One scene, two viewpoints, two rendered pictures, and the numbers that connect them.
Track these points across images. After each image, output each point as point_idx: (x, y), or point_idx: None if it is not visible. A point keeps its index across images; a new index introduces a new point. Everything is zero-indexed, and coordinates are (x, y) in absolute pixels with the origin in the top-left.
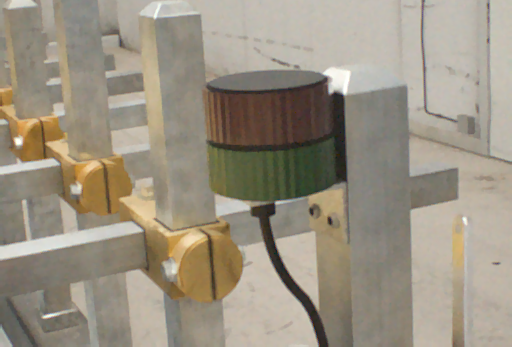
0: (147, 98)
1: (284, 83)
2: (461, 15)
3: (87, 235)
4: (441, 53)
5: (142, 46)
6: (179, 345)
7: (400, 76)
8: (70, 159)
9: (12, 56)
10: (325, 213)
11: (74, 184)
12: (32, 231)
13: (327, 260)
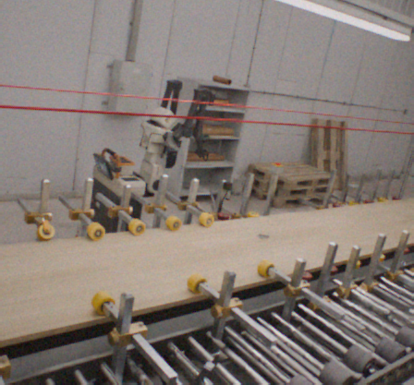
0: (193, 189)
1: (229, 182)
2: None
3: (191, 207)
4: None
5: (194, 184)
6: (191, 215)
7: None
8: (162, 205)
9: (128, 196)
10: (224, 190)
11: (164, 208)
12: (122, 230)
13: (222, 194)
